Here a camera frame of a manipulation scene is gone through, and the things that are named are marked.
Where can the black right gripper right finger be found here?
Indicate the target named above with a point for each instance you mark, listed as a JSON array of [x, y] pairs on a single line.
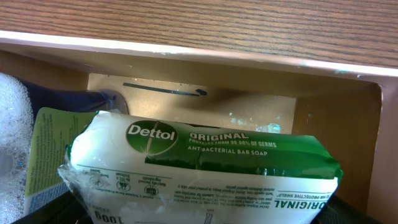
[[337, 211]]

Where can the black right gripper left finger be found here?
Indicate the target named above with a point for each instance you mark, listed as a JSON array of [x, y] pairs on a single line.
[[65, 209]]

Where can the white cardboard box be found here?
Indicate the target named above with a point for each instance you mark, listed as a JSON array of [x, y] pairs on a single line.
[[350, 109]]

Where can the dark blue pump bottle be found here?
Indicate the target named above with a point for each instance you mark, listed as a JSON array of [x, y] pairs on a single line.
[[37, 124]]

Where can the Dettol soap bar pack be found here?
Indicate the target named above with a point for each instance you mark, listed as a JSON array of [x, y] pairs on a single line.
[[129, 169]]

